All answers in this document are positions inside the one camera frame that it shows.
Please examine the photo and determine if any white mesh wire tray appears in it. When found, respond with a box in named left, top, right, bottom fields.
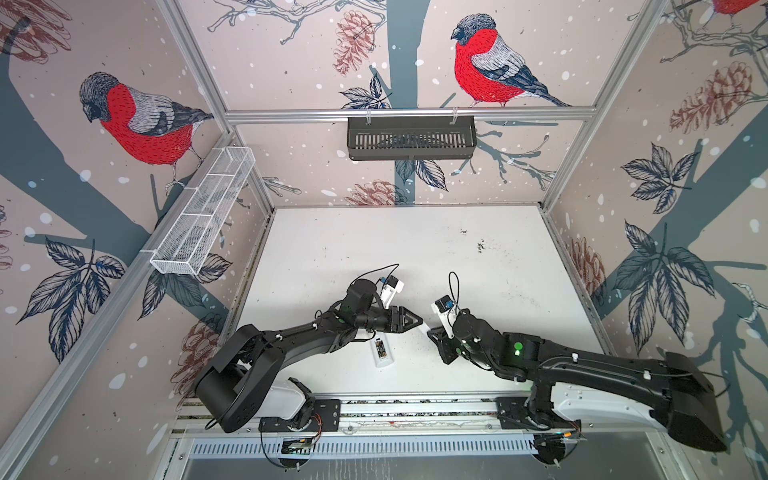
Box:
left=150, top=146, right=255, bottom=275

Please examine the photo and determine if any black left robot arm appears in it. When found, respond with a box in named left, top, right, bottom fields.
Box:
left=192, top=278, right=423, bottom=433

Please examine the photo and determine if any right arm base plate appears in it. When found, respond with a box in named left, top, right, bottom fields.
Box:
left=494, top=397, right=581, bottom=432

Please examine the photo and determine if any black hanging wire basket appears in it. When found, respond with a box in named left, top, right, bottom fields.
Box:
left=347, top=116, right=477, bottom=161

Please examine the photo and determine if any left camera black cable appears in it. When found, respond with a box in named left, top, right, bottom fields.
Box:
left=350, top=262, right=401, bottom=289

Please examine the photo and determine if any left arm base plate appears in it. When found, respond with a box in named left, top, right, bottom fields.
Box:
left=258, top=399, right=341, bottom=433

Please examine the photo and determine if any white remote control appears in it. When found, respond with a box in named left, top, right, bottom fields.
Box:
left=371, top=333, right=394, bottom=368

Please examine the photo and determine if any aluminium mounting rail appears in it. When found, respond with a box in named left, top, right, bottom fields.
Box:
left=176, top=391, right=670, bottom=438

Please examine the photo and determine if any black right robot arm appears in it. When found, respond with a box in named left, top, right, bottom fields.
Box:
left=427, top=296, right=727, bottom=453

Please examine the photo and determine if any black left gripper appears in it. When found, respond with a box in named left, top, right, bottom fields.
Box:
left=355, top=306, right=423, bottom=334

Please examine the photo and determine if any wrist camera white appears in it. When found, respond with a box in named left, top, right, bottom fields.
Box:
left=431, top=295, right=460, bottom=338
left=380, top=275, right=404, bottom=309

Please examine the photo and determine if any horizontal aluminium frame bar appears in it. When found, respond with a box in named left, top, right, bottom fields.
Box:
left=224, top=106, right=597, bottom=125

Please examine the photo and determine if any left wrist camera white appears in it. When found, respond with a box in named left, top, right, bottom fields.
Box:
left=380, top=275, right=404, bottom=309

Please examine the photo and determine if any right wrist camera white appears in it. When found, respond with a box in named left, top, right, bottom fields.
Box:
left=431, top=295, right=460, bottom=338

